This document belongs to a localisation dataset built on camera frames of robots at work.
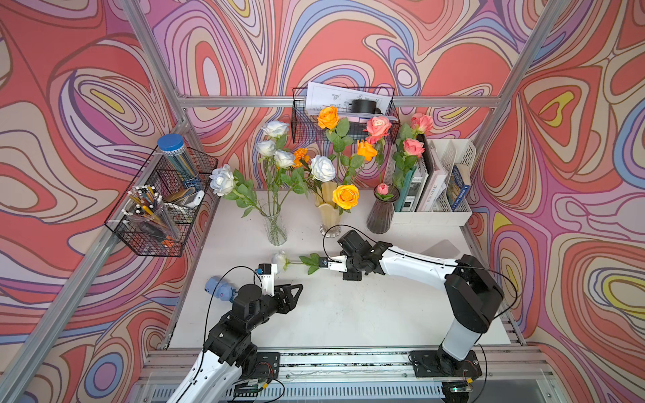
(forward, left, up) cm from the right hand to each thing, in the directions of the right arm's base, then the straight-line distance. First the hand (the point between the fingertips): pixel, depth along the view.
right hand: (343, 267), depth 88 cm
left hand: (-11, +15, +8) cm, 20 cm away
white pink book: (+24, -35, +17) cm, 45 cm away
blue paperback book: (+29, -49, +7) cm, 57 cm away
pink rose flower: (+26, -23, +26) cm, 43 cm away
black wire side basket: (+11, +49, +27) cm, 57 cm away
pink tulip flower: (+14, -13, +24) cm, 31 cm away
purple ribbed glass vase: (+26, -19, -4) cm, 32 cm away
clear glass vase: (+15, +25, +3) cm, 29 cm away
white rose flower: (0, +22, +5) cm, 22 cm away
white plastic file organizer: (+28, -43, +6) cm, 51 cm away
